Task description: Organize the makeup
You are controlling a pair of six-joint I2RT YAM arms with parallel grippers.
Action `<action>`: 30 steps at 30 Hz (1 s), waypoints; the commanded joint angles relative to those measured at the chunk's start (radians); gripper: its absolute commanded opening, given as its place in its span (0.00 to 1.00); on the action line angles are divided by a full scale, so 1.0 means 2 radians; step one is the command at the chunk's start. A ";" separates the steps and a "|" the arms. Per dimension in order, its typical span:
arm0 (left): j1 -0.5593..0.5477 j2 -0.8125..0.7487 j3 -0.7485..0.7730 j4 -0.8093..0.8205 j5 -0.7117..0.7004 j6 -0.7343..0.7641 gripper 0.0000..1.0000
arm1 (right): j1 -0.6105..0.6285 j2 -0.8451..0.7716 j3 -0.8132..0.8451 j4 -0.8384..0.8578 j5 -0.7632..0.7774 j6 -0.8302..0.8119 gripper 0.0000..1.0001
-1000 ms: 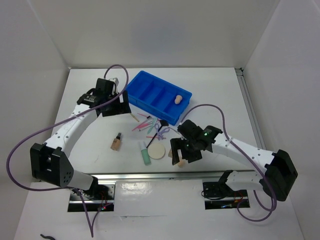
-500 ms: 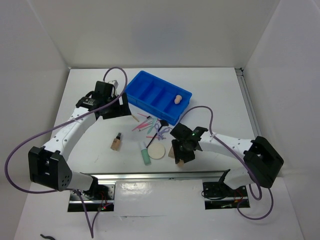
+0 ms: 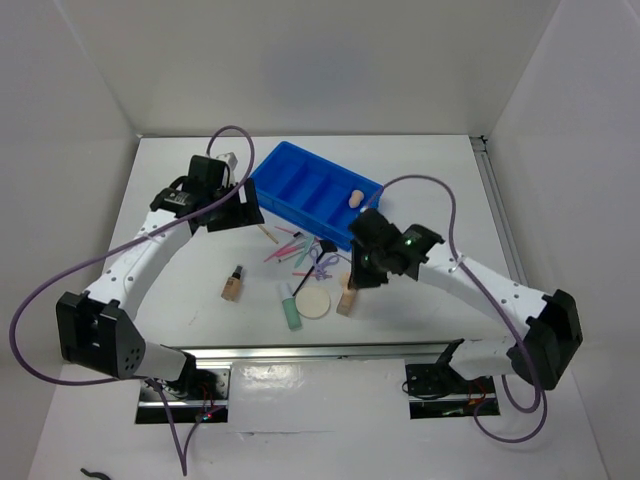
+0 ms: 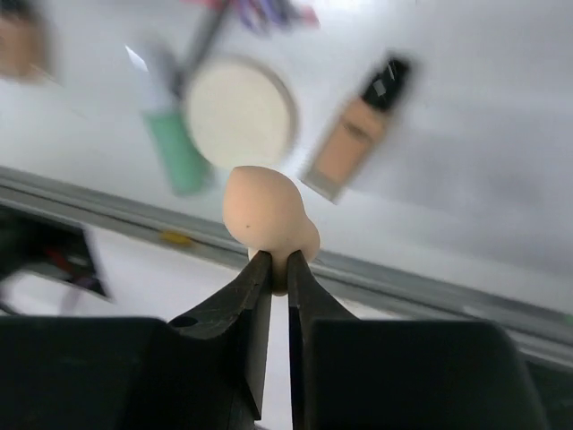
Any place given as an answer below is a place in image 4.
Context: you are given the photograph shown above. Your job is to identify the beige makeup sponge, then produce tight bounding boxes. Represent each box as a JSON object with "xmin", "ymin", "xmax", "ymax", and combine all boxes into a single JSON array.
[{"xmin": 223, "ymin": 166, "xmax": 321, "ymax": 296}]

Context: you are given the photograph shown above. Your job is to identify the aluminium table edge rail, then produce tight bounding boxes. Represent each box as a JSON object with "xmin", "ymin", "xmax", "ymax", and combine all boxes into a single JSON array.
[{"xmin": 0, "ymin": 165, "xmax": 573, "ymax": 368}]

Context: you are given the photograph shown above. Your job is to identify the BB cream bottle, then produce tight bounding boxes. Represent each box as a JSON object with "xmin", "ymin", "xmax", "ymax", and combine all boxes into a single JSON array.
[{"xmin": 1, "ymin": 0, "xmax": 50, "ymax": 82}]

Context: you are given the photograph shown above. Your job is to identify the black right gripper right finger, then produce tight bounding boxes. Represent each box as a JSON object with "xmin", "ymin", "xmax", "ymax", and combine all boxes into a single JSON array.
[{"xmin": 286, "ymin": 252, "xmax": 548, "ymax": 429}]

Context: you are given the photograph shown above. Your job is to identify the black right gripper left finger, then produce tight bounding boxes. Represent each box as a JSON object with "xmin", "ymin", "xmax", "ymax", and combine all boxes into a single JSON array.
[{"xmin": 1, "ymin": 253, "xmax": 272, "ymax": 429}]

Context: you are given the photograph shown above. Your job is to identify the black fan brush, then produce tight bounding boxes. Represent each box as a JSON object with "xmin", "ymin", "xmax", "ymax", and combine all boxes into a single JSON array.
[{"xmin": 173, "ymin": 0, "xmax": 232, "ymax": 99}]

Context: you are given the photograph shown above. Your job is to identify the green bottle white cap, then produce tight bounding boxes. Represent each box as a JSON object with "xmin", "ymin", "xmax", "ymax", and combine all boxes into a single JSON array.
[{"xmin": 124, "ymin": 41, "xmax": 210, "ymax": 195}]

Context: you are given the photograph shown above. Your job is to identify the purple eyelash curler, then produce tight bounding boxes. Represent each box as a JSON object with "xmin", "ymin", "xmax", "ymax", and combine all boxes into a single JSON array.
[{"xmin": 232, "ymin": 0, "xmax": 292, "ymax": 31}]

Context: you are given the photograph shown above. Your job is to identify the beige square foundation bottle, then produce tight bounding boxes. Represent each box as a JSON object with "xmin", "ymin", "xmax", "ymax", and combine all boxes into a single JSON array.
[{"xmin": 301, "ymin": 53, "xmax": 415, "ymax": 202}]

